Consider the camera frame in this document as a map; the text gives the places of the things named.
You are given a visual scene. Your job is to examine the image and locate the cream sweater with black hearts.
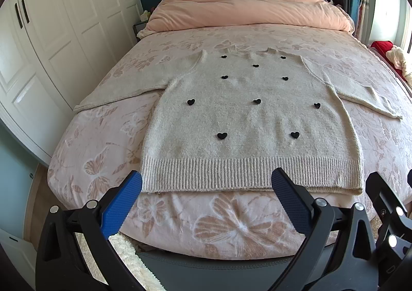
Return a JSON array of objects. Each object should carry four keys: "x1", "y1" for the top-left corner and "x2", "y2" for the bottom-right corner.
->
[{"x1": 76, "y1": 47, "x2": 401, "y2": 194}]

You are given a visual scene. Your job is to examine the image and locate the pink floral bedspread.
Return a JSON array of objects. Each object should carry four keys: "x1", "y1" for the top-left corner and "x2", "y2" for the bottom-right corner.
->
[{"x1": 47, "y1": 24, "x2": 411, "y2": 260}]

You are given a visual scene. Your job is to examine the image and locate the cream fluffy blanket at footboard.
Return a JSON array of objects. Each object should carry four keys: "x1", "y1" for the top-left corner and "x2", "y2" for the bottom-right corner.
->
[{"x1": 108, "y1": 233, "x2": 166, "y2": 291}]

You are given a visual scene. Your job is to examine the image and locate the red and cream plush item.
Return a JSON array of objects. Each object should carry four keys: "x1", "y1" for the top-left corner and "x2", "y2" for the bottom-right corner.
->
[{"x1": 371, "y1": 41, "x2": 411, "y2": 87}]

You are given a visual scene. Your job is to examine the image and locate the black nightstand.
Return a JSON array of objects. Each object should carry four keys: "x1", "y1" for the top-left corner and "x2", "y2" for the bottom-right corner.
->
[{"x1": 133, "y1": 21, "x2": 147, "y2": 41}]

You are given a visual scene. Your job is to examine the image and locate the white wardrobe with red stickers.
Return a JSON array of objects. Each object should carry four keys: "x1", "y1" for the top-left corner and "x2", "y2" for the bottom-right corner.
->
[{"x1": 1, "y1": 0, "x2": 142, "y2": 163}]

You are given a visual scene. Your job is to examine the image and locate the peach pink duvet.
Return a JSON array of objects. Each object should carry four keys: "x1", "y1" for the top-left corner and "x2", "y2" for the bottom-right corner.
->
[{"x1": 138, "y1": 0, "x2": 355, "y2": 39}]

